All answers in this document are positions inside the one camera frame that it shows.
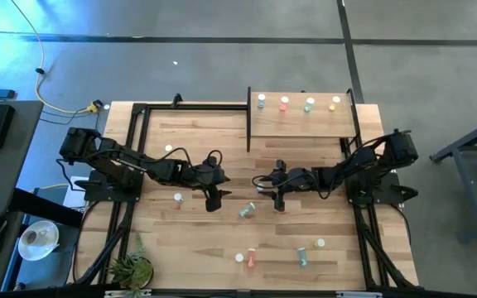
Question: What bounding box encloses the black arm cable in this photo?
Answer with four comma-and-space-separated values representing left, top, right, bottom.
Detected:
83, 147, 196, 169
206, 149, 224, 167
251, 175, 282, 196

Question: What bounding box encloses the white paper sheet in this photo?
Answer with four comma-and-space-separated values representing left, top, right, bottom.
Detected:
62, 175, 89, 208

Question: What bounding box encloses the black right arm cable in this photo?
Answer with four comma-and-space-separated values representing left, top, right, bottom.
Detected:
251, 175, 282, 196

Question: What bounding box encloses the dark grey metal cart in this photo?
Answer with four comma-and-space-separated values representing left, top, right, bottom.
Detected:
428, 112, 477, 245

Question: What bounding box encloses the potted green plant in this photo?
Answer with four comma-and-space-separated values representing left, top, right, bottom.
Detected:
108, 233, 156, 298

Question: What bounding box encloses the yellow floor cable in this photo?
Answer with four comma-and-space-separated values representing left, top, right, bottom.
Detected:
9, 0, 99, 115

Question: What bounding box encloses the wooden shelf with black frame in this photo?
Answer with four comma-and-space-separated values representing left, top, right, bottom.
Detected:
245, 85, 363, 154

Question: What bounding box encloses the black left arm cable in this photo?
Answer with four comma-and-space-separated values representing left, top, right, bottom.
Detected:
83, 147, 196, 169
206, 149, 224, 167

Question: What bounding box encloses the silver bracket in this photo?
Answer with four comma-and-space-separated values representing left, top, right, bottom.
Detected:
336, 291, 383, 298
104, 289, 152, 298

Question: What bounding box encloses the black desk leg bar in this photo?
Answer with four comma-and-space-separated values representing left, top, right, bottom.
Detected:
9, 188, 84, 228

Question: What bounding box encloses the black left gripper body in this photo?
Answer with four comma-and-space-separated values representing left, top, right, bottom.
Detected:
192, 159, 227, 213

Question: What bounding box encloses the white bowl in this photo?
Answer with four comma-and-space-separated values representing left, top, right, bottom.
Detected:
17, 219, 60, 262

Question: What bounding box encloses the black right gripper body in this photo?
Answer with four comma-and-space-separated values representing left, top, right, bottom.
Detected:
273, 160, 311, 213

